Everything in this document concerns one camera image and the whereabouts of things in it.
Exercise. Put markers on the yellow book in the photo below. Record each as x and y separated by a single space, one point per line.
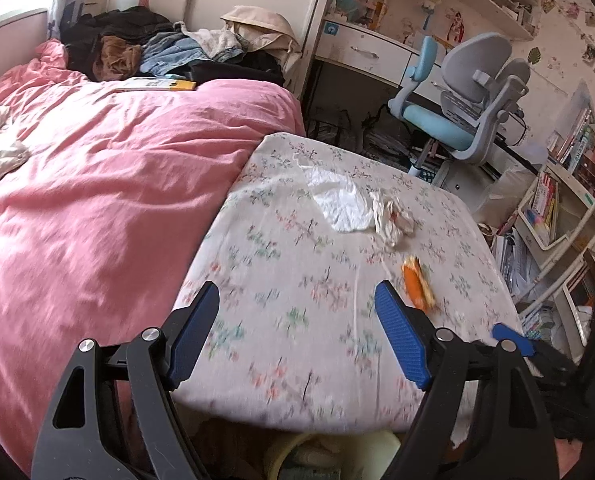
157 84

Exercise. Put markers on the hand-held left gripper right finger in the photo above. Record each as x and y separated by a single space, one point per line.
402 340

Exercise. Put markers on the stack of papers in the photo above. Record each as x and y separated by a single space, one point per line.
515 265

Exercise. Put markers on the white tissue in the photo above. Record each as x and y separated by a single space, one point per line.
392 217

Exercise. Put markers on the row of colourful books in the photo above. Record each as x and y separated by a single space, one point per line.
575 140

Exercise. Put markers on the pink curtain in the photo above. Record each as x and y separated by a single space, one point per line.
72 0

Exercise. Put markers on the white plastic bag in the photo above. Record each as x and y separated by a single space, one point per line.
345 205

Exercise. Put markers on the blue denim jeans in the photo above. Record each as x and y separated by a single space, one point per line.
170 55

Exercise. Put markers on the black garment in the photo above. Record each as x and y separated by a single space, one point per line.
237 70

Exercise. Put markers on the beige cloth bag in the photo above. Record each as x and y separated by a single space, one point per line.
262 25

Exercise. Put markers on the floral bed sheet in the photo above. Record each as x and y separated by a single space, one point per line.
302 285

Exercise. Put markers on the yellow plastic bin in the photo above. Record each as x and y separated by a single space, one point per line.
287 452

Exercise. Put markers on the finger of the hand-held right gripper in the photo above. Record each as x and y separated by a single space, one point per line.
515 339

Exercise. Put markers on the white desk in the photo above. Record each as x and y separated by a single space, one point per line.
362 45

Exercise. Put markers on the black jacket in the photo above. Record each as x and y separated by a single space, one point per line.
112 25

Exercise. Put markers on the grey blue office chair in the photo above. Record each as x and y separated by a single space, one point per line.
472 90

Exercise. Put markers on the grey white shirt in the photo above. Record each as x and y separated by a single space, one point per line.
212 40

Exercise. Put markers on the white bookshelf rack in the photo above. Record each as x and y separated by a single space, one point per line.
577 210

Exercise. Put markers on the pink duvet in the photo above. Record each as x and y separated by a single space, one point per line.
102 185

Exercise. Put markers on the green leaf wall sticker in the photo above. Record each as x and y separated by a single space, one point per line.
535 56

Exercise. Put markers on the orange peel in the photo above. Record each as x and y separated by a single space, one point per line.
415 280

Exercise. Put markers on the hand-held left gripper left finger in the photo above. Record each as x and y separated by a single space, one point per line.
192 335

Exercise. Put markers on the brown garment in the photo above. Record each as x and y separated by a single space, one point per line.
117 57

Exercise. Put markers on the translucent white plastic sack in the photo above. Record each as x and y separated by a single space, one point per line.
507 195

